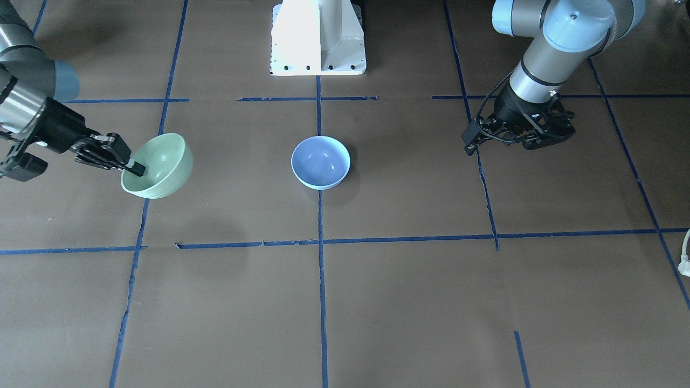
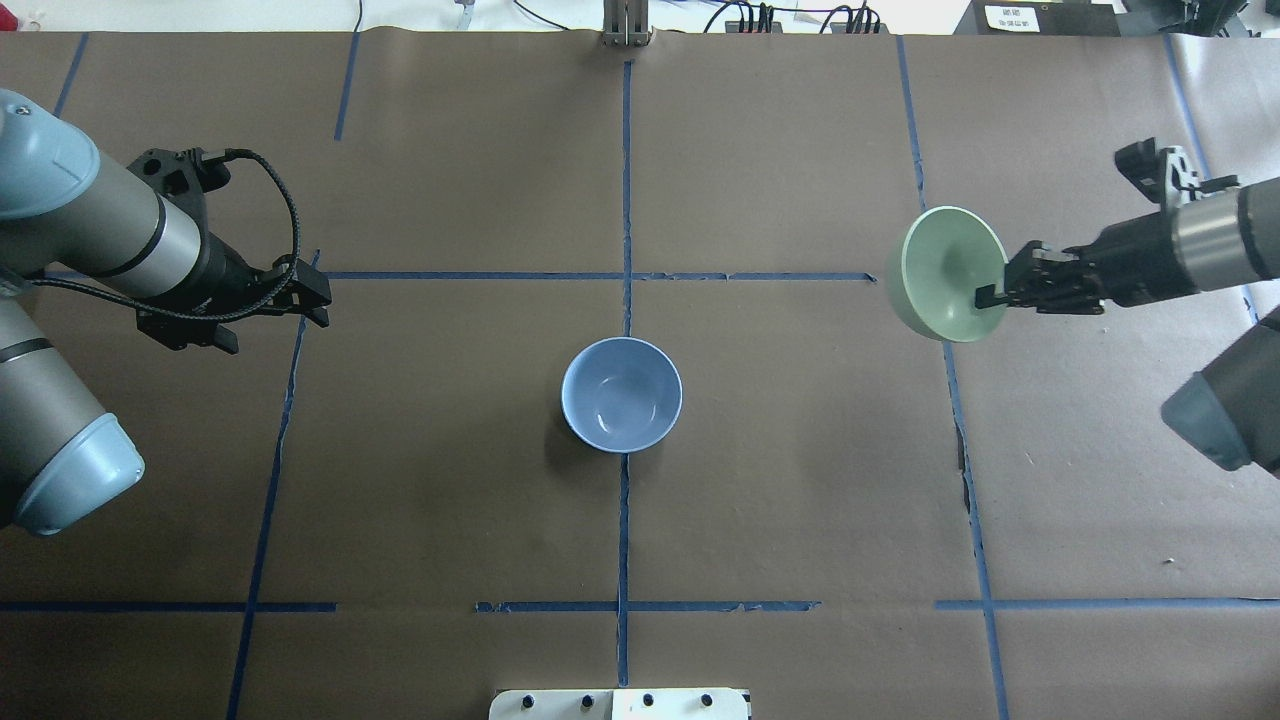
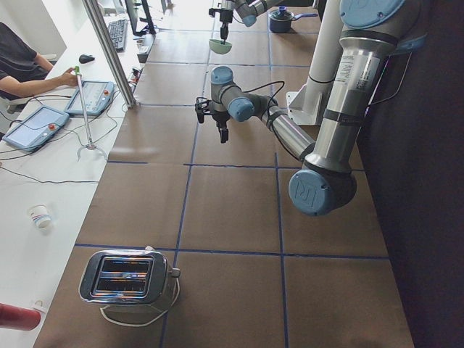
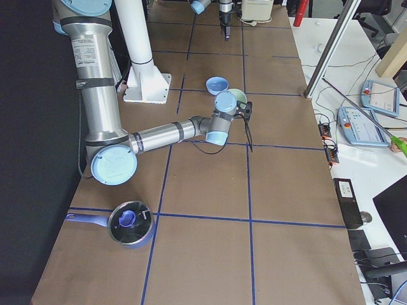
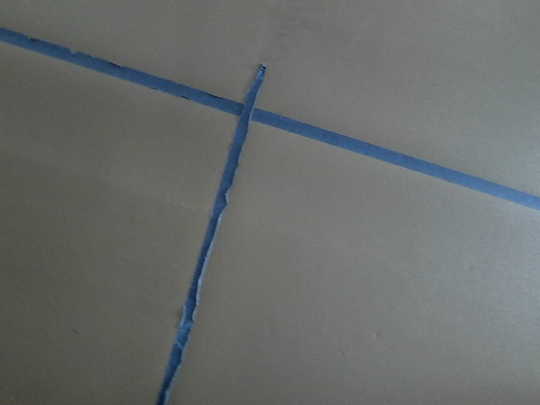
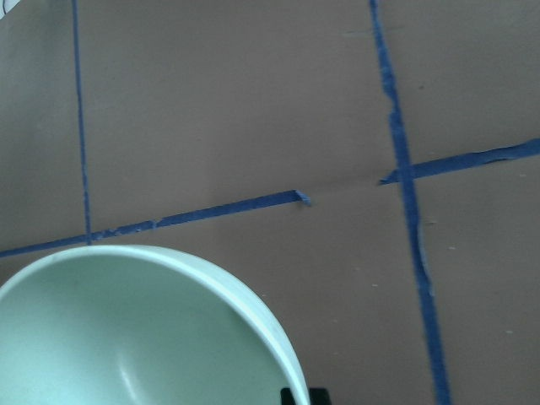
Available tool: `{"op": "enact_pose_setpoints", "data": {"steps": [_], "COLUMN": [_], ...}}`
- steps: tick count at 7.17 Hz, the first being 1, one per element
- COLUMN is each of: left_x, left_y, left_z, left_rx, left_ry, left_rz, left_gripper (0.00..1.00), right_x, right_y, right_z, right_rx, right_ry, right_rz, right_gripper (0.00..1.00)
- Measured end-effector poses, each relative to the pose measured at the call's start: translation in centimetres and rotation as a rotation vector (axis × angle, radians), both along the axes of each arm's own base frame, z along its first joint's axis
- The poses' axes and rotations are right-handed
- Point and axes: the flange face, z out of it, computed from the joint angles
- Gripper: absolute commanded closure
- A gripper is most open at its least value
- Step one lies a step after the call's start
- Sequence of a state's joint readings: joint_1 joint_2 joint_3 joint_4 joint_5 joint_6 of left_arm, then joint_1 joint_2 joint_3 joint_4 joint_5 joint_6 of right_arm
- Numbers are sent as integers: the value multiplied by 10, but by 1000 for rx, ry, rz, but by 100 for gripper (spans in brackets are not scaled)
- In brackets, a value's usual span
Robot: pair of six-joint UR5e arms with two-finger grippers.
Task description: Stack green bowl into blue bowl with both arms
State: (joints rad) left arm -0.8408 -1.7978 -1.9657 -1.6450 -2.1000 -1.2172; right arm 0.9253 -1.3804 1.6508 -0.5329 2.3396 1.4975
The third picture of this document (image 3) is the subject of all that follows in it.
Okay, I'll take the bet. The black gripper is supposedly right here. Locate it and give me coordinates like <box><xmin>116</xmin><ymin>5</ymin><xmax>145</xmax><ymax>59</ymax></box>
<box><xmin>195</xmin><ymin>96</ymin><xmax>229</xmax><ymax>144</ymax></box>
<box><xmin>208</xmin><ymin>8</ymin><xmax>233</xmax><ymax>40</ymax></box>

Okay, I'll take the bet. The green bowl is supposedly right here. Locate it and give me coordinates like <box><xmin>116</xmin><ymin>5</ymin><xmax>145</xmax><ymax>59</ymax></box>
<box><xmin>209</xmin><ymin>38</ymin><xmax>233</xmax><ymax>55</ymax></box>

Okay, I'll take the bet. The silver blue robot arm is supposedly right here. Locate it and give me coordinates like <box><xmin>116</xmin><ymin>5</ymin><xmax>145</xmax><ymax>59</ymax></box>
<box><xmin>208</xmin><ymin>0</ymin><xmax>281</xmax><ymax>42</ymax></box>
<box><xmin>195</xmin><ymin>1</ymin><xmax>431</xmax><ymax>216</ymax></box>

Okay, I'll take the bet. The person's hand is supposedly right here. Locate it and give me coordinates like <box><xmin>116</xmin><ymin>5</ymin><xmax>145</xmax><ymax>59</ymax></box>
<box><xmin>57</xmin><ymin>67</ymin><xmax>78</xmax><ymax>87</ymax></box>

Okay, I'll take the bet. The blue saucepan with lid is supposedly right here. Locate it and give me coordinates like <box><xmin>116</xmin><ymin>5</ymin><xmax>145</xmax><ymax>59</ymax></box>
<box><xmin>268</xmin><ymin>6</ymin><xmax>318</xmax><ymax>33</ymax></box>

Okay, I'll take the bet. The black monitor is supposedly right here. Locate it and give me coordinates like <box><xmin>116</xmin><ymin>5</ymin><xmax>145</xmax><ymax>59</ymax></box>
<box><xmin>125</xmin><ymin>0</ymin><xmax>156</xmax><ymax>37</ymax></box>

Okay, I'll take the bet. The white mounting pillar with base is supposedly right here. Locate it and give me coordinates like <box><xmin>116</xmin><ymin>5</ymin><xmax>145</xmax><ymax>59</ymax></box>
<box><xmin>286</xmin><ymin>0</ymin><xmax>343</xmax><ymax>125</ymax></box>

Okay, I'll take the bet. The black keyboard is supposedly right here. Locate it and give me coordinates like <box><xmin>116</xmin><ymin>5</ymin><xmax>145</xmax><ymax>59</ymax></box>
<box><xmin>107</xmin><ymin>19</ymin><xmax>128</xmax><ymax>52</ymax></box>

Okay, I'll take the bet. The far teach pendant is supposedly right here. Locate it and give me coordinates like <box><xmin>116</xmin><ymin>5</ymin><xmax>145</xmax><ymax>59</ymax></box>
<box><xmin>64</xmin><ymin>80</ymin><xmax>115</xmax><ymax>117</ymax></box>

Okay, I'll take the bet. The teach pendant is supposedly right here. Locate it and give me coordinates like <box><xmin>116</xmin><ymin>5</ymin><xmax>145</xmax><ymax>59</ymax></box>
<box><xmin>3</xmin><ymin>105</ymin><xmax>70</xmax><ymax>152</ymax></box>
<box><xmin>64</xmin><ymin>80</ymin><xmax>115</xmax><ymax>117</ymax></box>

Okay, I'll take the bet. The reacher grabber stick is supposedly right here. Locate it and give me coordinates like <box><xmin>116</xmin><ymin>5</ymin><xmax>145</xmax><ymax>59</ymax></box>
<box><xmin>74</xmin><ymin>65</ymin><xmax>107</xmax><ymax>160</ymax></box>

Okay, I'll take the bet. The black computer mouse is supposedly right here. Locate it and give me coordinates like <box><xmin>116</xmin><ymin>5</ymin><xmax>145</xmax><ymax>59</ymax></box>
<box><xmin>79</xmin><ymin>54</ymin><xmax>95</xmax><ymax>64</ymax></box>

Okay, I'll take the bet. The near teach pendant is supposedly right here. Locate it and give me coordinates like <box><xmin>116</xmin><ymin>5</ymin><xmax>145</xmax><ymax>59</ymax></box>
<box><xmin>3</xmin><ymin>105</ymin><xmax>70</xmax><ymax>152</ymax></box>

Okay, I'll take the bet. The cream toaster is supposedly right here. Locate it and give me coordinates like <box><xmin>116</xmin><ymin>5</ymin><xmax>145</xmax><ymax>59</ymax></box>
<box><xmin>79</xmin><ymin>246</ymin><xmax>181</xmax><ymax>328</ymax></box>

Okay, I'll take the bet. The paper cup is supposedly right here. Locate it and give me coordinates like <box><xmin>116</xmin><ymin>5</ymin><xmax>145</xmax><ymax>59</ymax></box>
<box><xmin>28</xmin><ymin>204</ymin><xmax>51</xmax><ymax>228</ymax></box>

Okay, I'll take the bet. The seated person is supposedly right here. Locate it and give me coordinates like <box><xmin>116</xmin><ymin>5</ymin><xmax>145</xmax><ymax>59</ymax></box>
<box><xmin>1</xmin><ymin>23</ymin><xmax>62</xmax><ymax>100</ymax></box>

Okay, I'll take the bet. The red bottle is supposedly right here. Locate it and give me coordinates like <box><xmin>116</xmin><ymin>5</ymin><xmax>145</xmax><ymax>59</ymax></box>
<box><xmin>0</xmin><ymin>303</ymin><xmax>41</xmax><ymax>331</ymax></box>

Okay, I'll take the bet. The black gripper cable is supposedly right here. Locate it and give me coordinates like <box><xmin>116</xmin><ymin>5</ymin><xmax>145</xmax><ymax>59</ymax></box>
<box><xmin>247</xmin><ymin>80</ymin><xmax>287</xmax><ymax>120</ymax></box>

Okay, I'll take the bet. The aluminium frame post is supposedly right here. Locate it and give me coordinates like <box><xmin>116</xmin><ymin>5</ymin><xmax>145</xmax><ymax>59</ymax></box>
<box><xmin>82</xmin><ymin>0</ymin><xmax>136</xmax><ymax>109</ymax></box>

